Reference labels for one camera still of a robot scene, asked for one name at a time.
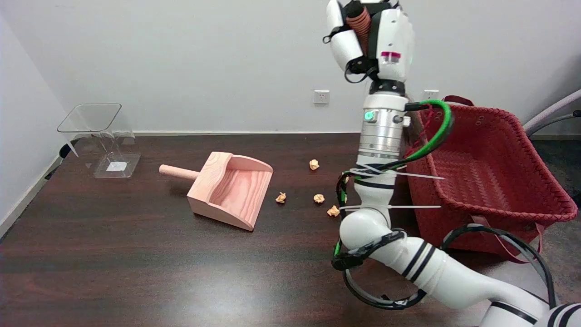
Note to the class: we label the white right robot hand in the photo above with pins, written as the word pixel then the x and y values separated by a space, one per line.
pixel 392 32

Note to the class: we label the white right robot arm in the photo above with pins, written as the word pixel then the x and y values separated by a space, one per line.
pixel 386 131

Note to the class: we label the pink wooden dustpan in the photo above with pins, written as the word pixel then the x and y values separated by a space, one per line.
pixel 236 190

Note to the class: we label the pale curved chair tube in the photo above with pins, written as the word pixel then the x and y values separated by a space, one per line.
pixel 553 109

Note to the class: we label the red woven basket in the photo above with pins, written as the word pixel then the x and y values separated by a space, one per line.
pixel 490 181

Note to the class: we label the dark curved chair tube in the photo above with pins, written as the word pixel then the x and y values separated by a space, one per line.
pixel 558 119

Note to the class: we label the clear plastic container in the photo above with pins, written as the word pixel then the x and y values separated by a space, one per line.
pixel 115 165

